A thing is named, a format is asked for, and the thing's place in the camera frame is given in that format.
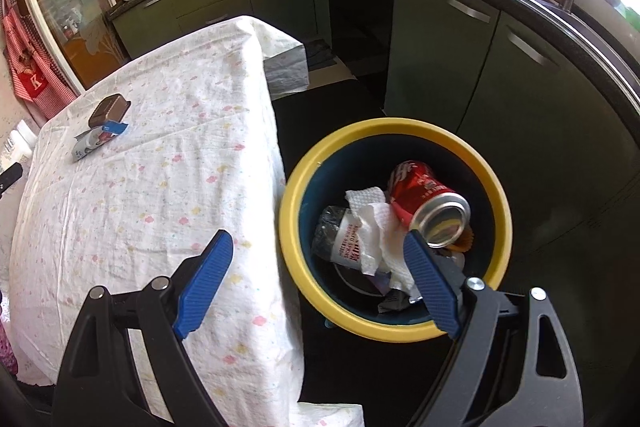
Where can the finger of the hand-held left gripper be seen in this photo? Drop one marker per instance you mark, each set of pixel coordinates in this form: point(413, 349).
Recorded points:
point(10, 179)

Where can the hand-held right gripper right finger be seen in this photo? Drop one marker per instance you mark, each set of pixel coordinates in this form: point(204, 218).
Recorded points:
point(432, 287)

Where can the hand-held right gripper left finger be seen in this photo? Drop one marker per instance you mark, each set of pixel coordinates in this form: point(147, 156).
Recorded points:
point(205, 282)

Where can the red soda can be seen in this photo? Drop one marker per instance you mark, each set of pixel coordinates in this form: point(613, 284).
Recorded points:
point(420, 189)

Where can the yellow rimmed trash bin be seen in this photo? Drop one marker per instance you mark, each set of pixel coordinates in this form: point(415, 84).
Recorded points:
point(400, 129)

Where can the crumpled dark wrapper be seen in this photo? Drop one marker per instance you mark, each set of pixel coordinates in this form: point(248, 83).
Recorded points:
point(397, 302)

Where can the white plastic container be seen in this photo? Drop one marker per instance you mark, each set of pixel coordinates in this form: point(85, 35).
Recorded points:
point(20, 139)

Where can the white paper towel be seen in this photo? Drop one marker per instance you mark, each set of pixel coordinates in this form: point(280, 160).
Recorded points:
point(375, 227)

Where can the blue white red wrapper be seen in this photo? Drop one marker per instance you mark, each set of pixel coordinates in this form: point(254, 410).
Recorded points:
point(95, 142)

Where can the red checked apron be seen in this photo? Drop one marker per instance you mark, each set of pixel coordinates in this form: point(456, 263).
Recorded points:
point(30, 72)

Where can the brown plastic tray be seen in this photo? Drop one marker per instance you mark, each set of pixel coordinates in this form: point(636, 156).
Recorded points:
point(107, 109)

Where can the grey plastic bag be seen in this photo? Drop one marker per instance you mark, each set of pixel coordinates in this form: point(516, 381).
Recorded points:
point(325, 229)

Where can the white floral tablecloth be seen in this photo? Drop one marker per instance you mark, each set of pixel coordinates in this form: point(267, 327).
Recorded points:
point(150, 157)

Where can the green kitchen cabinet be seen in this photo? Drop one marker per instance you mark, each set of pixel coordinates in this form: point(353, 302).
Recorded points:
point(440, 72)

